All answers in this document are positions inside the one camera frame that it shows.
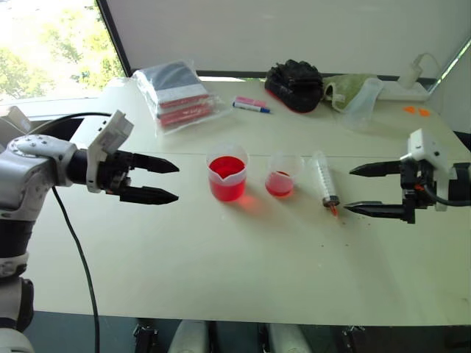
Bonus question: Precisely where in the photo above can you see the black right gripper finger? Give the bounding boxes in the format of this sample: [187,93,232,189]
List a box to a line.
[344,200,417,225]
[349,160,403,178]

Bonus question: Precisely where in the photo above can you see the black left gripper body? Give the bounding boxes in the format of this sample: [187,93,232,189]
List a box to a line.
[98,149,135,196]

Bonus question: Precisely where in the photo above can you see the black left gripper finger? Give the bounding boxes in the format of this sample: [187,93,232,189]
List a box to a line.
[132,153,180,176]
[119,185,180,206]

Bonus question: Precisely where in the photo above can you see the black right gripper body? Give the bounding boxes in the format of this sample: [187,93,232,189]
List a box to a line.
[400,159,439,211]

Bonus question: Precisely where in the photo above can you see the clear plastic syringe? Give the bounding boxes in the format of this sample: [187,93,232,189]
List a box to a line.
[311,150,341,220]

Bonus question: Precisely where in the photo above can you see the large beaker red liquid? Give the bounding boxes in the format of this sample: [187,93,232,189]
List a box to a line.
[205,143,250,202]

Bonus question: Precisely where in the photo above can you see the small beaker red liquid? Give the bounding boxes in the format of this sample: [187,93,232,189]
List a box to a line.
[265,150,305,198]

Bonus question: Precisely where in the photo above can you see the clear plastic bag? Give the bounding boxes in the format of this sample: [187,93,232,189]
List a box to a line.
[341,77,386,130]

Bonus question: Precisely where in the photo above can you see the plastic bag of red-black packs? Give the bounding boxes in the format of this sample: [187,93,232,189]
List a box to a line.
[132,60,232,137]

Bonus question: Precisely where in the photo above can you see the orange sticker scraps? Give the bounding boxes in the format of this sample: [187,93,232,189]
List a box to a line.
[403,105,431,118]

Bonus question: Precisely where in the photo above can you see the white power strip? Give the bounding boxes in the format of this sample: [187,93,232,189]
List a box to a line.
[378,81,431,102]

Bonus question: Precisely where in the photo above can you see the green cloth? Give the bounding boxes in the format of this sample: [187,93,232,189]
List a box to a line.
[321,73,380,112]

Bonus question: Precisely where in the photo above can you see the blue whiteboard marker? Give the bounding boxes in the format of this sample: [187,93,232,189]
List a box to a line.
[232,101,272,114]

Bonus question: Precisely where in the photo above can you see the pink eraser block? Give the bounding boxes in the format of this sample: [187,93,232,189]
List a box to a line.
[235,96,267,107]

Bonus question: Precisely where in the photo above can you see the black and red glove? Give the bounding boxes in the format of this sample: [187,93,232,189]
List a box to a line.
[264,58,325,114]

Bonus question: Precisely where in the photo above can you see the white rounded robot leg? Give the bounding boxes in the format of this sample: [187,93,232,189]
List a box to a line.
[267,323,313,353]
[170,320,209,353]

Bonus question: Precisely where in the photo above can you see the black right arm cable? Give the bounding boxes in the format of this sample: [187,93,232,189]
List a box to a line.
[422,182,471,207]

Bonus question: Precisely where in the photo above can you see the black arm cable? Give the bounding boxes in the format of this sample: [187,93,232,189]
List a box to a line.
[31,112,113,353]
[422,182,471,207]

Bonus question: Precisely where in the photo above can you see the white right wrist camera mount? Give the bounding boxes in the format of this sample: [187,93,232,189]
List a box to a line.
[400,128,457,212]

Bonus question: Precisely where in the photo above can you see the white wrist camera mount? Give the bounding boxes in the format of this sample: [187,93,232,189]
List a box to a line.
[85,109,135,193]
[400,128,457,212]

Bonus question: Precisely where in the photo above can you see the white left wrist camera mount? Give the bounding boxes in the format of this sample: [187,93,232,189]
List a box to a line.
[85,109,135,193]

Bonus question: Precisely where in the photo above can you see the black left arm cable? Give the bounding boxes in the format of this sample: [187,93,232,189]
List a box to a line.
[31,112,113,353]

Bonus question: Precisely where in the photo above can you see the white plug adapter with cable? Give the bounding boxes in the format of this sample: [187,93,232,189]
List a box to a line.
[400,52,443,88]

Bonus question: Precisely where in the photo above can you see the black table leg bracket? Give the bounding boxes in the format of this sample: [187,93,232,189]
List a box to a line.
[341,325,366,353]
[132,324,160,353]

